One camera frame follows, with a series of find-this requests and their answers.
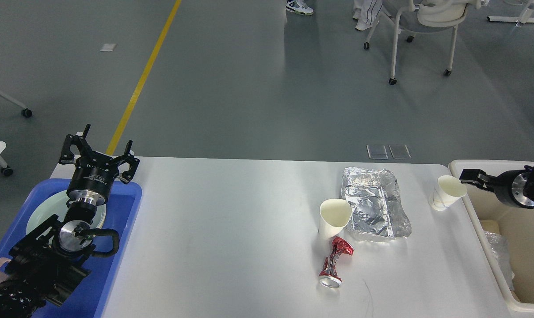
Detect crushed red soda can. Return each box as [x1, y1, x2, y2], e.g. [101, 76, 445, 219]
[318, 237, 355, 288]

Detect beige plastic bin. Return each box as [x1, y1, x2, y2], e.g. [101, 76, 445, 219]
[463, 185, 534, 318]

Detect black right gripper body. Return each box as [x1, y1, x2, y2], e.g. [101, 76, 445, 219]
[492, 170, 534, 209]

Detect floor socket cover right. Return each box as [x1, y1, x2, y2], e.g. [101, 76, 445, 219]
[389, 144, 411, 159]

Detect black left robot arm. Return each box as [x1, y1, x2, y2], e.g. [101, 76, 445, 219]
[0, 125, 139, 318]

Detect white paper cup under arm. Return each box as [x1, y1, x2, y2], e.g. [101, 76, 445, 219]
[318, 199, 352, 240]

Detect white frame base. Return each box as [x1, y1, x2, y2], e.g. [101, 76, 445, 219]
[487, 0, 534, 27]

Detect white sneaker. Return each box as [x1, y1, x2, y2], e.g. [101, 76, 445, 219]
[286, 0, 315, 16]

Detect light green plate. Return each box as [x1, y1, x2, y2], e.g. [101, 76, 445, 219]
[26, 191, 106, 234]

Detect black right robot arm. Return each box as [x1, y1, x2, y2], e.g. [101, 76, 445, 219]
[449, 159, 534, 226]

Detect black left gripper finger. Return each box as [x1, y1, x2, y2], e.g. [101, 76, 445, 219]
[58, 124, 92, 167]
[111, 140, 140, 184]

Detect white chair leg with caster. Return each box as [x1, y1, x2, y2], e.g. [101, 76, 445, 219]
[0, 90, 33, 118]

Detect white paper cup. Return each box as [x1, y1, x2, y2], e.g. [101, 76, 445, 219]
[428, 175, 467, 211]

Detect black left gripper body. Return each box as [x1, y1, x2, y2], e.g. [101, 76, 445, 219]
[67, 152, 125, 206]

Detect blue plastic tray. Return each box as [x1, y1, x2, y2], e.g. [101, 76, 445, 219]
[0, 179, 143, 318]

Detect aluminium foil tray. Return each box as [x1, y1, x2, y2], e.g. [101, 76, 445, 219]
[341, 167, 412, 242]
[484, 231, 515, 291]

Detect floor socket cover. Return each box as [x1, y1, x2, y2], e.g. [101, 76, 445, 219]
[366, 144, 389, 160]
[389, 144, 411, 159]

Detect white office chair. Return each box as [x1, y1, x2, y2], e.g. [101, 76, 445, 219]
[363, 0, 488, 85]

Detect floor socket cover left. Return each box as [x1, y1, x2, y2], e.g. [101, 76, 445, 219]
[366, 144, 389, 160]

